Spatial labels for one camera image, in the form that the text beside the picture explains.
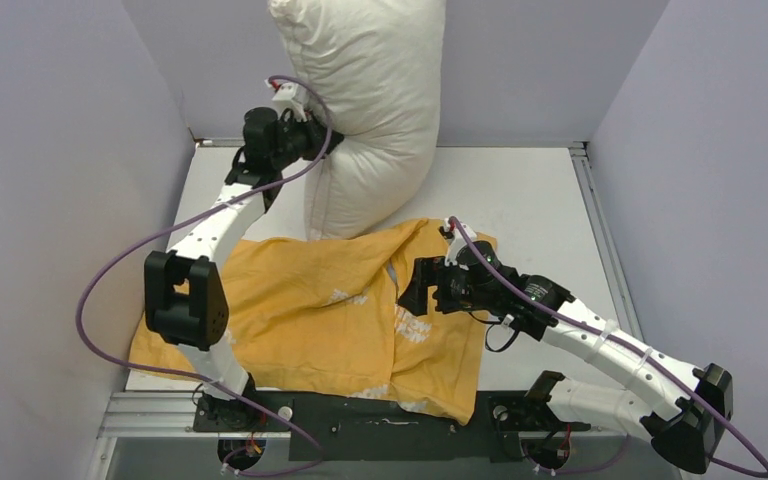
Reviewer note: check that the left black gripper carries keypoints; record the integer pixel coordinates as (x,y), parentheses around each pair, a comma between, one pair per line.
(317,135)

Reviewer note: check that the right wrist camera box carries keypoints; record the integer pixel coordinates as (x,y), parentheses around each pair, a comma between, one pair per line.
(457,236)

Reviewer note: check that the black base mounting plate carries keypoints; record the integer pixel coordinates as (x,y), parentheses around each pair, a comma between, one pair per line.
(503,427)

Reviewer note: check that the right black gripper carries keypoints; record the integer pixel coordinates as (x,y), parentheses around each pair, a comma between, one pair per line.
(428,272)

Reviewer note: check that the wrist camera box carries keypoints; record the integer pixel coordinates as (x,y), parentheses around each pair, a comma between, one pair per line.
(289,98)
(457,236)

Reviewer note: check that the yellow and blue pillowcase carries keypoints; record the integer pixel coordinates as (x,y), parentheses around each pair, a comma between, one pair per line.
(323,317)

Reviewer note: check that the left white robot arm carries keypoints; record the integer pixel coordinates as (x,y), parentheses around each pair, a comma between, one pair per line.
(185,301)

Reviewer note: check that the white pillow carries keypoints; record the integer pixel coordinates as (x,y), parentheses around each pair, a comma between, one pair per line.
(376,66)

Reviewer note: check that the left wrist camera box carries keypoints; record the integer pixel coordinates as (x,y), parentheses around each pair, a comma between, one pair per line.
(289,98)

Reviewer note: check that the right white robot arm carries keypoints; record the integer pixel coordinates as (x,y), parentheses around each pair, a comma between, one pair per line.
(669,403)

